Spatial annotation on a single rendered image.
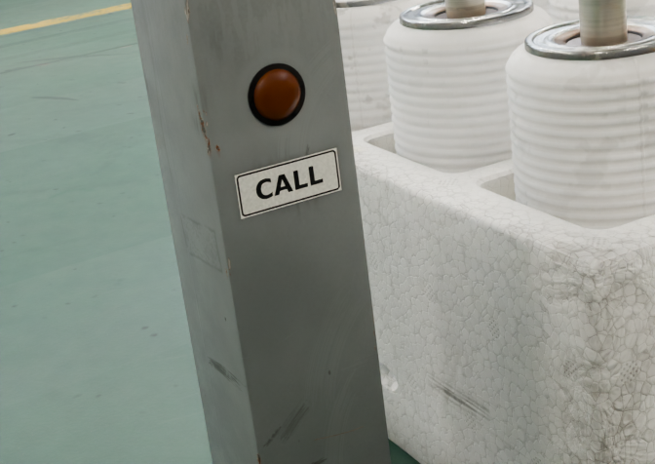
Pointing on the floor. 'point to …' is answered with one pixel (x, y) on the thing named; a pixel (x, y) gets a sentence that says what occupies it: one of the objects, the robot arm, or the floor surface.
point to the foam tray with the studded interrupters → (504, 319)
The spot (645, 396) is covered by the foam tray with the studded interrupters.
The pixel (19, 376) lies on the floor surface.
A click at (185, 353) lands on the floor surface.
